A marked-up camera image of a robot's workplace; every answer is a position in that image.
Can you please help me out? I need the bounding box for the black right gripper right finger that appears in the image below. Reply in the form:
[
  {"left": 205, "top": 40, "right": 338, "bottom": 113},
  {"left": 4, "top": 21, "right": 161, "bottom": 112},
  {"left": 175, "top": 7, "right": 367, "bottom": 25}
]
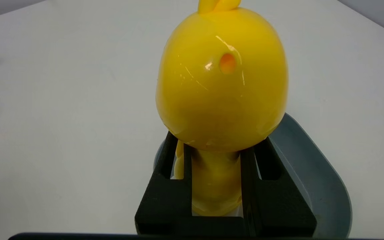
[{"left": 240, "top": 136, "right": 318, "bottom": 238}]

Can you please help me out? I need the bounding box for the grey square dish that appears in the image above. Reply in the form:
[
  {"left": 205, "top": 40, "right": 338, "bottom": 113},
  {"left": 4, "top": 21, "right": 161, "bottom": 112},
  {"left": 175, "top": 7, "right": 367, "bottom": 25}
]
[{"left": 153, "top": 112, "right": 353, "bottom": 239}]

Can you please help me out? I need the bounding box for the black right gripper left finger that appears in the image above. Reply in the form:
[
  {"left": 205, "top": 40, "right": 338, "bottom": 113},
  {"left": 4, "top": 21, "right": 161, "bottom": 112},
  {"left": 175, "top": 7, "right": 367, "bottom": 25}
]
[{"left": 135, "top": 131, "right": 193, "bottom": 234}]

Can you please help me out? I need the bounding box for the yellow duck scooter toy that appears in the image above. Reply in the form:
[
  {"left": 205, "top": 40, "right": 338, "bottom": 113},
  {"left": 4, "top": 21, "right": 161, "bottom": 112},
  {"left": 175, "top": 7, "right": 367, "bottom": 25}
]
[{"left": 155, "top": 0, "right": 289, "bottom": 217}]

